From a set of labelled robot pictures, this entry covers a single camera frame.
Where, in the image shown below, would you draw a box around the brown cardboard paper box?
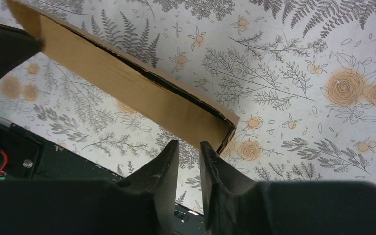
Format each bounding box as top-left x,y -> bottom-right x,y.
7,0 -> 239,153

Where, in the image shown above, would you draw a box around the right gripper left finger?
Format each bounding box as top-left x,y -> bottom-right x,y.
116,140 -> 179,235

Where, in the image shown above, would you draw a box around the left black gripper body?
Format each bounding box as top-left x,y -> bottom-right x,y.
0,24 -> 42,79

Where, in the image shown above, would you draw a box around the floral patterned table mat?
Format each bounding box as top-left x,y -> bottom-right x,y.
0,0 -> 376,215

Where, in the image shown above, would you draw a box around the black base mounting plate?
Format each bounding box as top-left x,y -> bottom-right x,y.
0,118 -> 209,235

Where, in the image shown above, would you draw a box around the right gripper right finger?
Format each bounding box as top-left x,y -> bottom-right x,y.
200,141 -> 259,232

